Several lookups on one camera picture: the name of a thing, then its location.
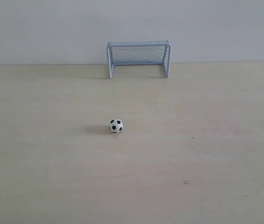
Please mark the small black white soccer ball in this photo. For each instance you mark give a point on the small black white soccer ball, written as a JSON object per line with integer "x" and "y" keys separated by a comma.
{"x": 116, "y": 126}

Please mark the light blue miniature goal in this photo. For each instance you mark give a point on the light blue miniature goal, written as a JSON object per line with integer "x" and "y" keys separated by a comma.
{"x": 139, "y": 53}

